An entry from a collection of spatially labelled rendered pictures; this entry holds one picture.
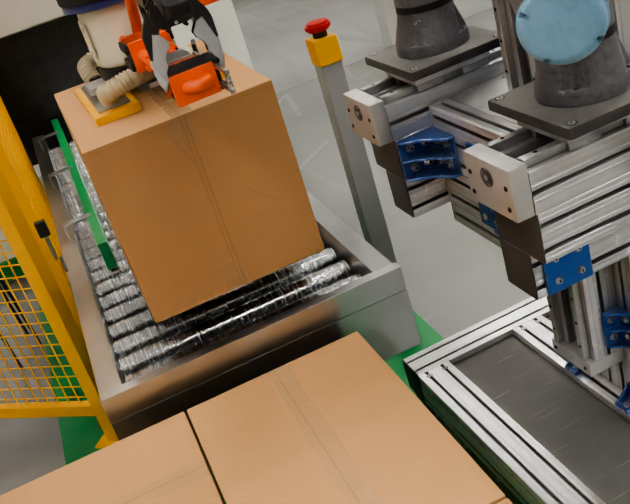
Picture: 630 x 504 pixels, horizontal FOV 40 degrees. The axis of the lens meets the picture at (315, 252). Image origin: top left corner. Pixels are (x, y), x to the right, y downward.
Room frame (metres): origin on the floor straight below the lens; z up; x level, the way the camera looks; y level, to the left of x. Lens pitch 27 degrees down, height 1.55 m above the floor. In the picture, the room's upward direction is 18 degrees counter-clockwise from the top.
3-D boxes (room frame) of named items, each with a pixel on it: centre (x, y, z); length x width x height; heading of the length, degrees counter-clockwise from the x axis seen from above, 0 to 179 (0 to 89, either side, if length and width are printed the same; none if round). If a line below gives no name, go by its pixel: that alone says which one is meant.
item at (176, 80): (1.39, 0.11, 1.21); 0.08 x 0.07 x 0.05; 14
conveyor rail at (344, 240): (2.83, 0.11, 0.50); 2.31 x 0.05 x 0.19; 13
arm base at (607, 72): (1.28, -0.48, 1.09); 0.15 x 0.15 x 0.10
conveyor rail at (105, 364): (2.69, 0.75, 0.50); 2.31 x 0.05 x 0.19; 13
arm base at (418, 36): (1.76, -0.36, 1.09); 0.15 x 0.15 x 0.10
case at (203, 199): (1.97, 0.24, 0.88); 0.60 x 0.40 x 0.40; 13
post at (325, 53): (2.29, -0.19, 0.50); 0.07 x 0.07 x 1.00; 13
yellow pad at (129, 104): (1.96, 0.34, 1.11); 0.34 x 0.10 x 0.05; 14
